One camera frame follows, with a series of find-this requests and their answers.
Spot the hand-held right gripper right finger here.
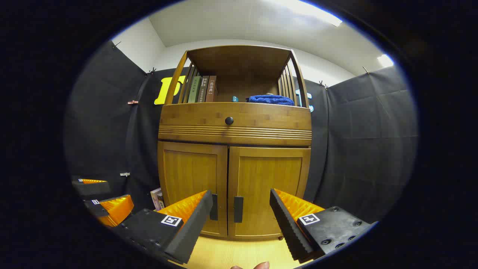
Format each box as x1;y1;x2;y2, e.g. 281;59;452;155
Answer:
269;188;376;262

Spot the dark grey book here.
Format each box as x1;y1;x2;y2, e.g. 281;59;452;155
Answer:
200;76;210;103

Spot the black backdrop cloth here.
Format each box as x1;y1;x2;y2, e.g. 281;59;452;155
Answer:
64;40;419;226

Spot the blue folded towel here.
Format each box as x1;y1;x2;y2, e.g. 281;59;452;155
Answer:
248;95;295;106

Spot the wooden cabinet drawer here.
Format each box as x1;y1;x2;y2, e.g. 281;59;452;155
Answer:
158;102;313;146

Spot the pale book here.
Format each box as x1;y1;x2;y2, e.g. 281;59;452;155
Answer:
150;188;165;211

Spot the green book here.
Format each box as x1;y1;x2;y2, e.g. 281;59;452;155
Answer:
188;76;202;103

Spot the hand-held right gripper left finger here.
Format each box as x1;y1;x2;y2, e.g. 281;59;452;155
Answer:
111;190;214;265

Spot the small ceiling light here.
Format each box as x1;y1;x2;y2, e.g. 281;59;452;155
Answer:
376;54;395;68

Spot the wooden shoe cabinet door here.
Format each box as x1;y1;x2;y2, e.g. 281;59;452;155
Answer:
158;141;228;238
228;146;311;240

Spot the wooden double-door shoe cabinet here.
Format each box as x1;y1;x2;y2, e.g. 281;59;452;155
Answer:
157;45;313;241

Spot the brown book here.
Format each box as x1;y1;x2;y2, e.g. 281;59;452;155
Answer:
205;76;218;103

